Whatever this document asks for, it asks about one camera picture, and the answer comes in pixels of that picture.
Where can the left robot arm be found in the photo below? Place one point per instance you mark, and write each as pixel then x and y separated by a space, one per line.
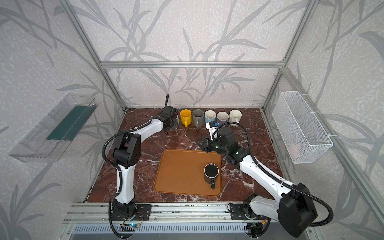
pixel 123 152

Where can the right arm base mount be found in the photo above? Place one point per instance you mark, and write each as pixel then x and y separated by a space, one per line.
pixel 241 212

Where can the aluminium front rail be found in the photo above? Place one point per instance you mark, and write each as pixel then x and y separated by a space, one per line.
pixel 162 212

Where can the purple mug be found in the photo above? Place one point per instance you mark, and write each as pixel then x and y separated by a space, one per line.
pixel 222 117

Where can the yellow mug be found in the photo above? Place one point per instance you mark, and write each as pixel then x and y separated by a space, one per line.
pixel 186 117

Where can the clear plastic wall bin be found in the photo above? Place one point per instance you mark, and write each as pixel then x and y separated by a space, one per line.
pixel 48 141

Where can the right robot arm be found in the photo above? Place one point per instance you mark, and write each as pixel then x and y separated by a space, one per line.
pixel 291 205

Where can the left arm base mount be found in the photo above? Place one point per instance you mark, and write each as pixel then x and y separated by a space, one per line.
pixel 129 212

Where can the grey mug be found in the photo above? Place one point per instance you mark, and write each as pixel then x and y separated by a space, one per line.
pixel 198 118

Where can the green circuit board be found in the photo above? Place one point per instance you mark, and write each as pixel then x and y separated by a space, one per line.
pixel 130 226

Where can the pink object in basket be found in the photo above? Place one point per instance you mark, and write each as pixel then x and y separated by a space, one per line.
pixel 295 151

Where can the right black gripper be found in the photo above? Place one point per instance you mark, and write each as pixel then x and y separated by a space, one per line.
pixel 205 144

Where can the white wire basket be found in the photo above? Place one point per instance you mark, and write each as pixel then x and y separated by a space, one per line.
pixel 298 124

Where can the brown rectangular tray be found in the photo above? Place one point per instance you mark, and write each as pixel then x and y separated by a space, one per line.
pixel 182 172

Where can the black mug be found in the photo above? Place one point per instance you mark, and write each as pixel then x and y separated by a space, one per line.
pixel 211 173

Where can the light blue mug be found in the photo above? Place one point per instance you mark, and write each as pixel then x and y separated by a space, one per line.
pixel 210 116

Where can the white faceted mug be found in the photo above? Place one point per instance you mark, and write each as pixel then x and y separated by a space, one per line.
pixel 235 117

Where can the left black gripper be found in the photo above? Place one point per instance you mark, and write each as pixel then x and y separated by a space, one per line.
pixel 172 124

